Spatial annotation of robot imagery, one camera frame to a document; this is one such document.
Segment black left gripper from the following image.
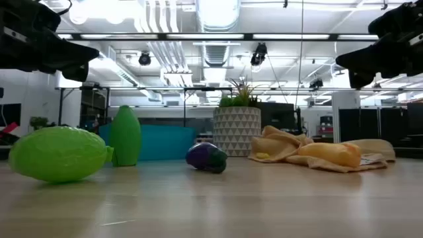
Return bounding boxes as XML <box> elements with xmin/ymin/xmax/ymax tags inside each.
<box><xmin>0</xmin><ymin>0</ymin><xmax>100</xmax><ymax>83</ymax></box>

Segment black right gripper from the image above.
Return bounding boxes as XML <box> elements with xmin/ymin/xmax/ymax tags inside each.
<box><xmin>334</xmin><ymin>0</ymin><xmax>423</xmax><ymax>90</ymax></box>

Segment ribbed green toy pepper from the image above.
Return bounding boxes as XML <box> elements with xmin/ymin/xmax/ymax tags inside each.
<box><xmin>108</xmin><ymin>104</ymin><xmax>143</xmax><ymax>167</ymax></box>

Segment yellow toy banana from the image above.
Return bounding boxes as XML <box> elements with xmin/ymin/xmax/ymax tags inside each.
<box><xmin>297</xmin><ymin>141</ymin><xmax>362</xmax><ymax>169</ymax></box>

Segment purple toy eggplant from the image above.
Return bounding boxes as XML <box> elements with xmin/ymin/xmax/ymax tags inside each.
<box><xmin>185</xmin><ymin>141</ymin><xmax>229</xmax><ymax>175</ymax></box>

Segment black shelf unit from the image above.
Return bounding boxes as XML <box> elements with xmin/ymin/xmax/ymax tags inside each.
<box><xmin>79</xmin><ymin>88</ymin><xmax>110</xmax><ymax>134</ymax></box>

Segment black ceiling spotlight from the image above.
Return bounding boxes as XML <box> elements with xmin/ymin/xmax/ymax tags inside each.
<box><xmin>249</xmin><ymin>42</ymin><xmax>269</xmax><ymax>67</ymax></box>
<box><xmin>137</xmin><ymin>50</ymin><xmax>153</xmax><ymax>67</ymax></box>
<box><xmin>308</xmin><ymin>77</ymin><xmax>325</xmax><ymax>91</ymax></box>

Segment black storage cabinets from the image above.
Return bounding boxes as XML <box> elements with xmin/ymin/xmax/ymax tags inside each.
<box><xmin>338</xmin><ymin>102</ymin><xmax>423</xmax><ymax>149</ymax></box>

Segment small background plant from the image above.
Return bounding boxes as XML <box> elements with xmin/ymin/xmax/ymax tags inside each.
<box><xmin>29</xmin><ymin>116</ymin><xmax>58</xmax><ymax>131</ymax></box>

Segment storage shelf with boxes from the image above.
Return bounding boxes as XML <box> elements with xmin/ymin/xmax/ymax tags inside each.
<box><xmin>318</xmin><ymin>115</ymin><xmax>334</xmax><ymax>140</ymax></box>

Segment red background object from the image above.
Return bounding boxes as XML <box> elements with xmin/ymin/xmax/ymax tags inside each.
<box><xmin>0</xmin><ymin>121</ymin><xmax>19</xmax><ymax>139</ymax></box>

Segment black overhead light bar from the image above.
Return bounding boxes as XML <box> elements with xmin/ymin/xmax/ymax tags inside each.
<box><xmin>58</xmin><ymin>32</ymin><xmax>379</xmax><ymax>42</ymax></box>

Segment black background monitor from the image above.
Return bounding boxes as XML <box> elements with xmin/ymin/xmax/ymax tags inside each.
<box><xmin>257</xmin><ymin>101</ymin><xmax>295</xmax><ymax>132</ymax></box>

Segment yellow waffle cloth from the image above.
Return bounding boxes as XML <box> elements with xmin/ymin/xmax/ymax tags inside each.
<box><xmin>248</xmin><ymin>125</ymin><xmax>397</xmax><ymax>174</ymax></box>

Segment teal plastic container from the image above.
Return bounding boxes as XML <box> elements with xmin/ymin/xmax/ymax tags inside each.
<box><xmin>98</xmin><ymin>124</ymin><xmax>197</xmax><ymax>162</ymax></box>

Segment potted succulent in patterned pot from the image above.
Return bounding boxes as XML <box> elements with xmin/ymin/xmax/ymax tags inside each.
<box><xmin>213</xmin><ymin>77</ymin><xmax>262</xmax><ymax>157</ymax></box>

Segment black wall screen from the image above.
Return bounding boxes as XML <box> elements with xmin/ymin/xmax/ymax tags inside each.
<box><xmin>0</xmin><ymin>102</ymin><xmax>22</xmax><ymax>128</ymax></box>

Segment black metal rack frame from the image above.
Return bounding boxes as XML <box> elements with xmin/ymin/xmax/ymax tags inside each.
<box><xmin>57</xmin><ymin>86</ymin><xmax>234</xmax><ymax>128</ymax></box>

